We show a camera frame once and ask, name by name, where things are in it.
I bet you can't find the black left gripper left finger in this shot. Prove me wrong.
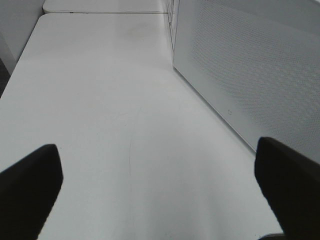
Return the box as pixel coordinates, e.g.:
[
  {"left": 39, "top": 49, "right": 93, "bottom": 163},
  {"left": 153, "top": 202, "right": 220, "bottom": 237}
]
[{"left": 0, "top": 144, "right": 64, "bottom": 240}]

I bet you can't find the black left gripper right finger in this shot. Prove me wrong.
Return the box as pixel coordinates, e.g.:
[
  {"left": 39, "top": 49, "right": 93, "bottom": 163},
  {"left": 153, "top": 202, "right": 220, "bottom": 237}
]
[{"left": 254, "top": 137, "right": 320, "bottom": 240}]

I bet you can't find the white microwave door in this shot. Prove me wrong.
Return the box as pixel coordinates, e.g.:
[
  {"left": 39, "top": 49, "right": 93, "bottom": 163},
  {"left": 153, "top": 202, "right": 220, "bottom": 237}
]
[{"left": 173, "top": 0, "right": 320, "bottom": 162}]

